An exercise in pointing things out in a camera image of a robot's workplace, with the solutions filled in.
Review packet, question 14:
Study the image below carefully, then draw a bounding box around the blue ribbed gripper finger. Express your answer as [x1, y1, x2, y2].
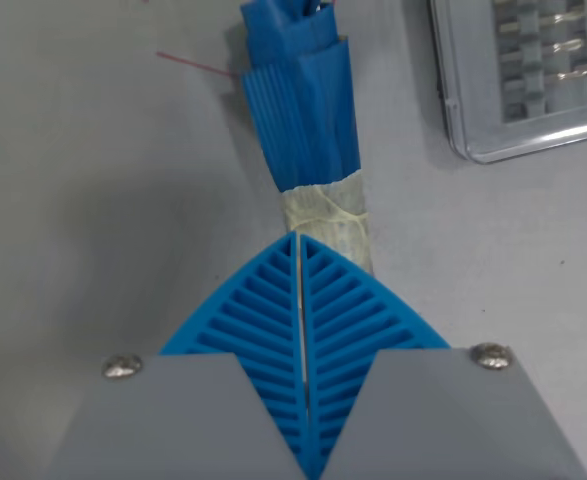
[42, 230, 309, 480]
[300, 233, 587, 480]

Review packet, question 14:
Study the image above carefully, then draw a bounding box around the blue bag with paper tape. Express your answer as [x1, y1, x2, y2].
[238, 0, 375, 279]

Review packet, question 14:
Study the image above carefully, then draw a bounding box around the clear plastic case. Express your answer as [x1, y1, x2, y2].
[426, 0, 587, 166]

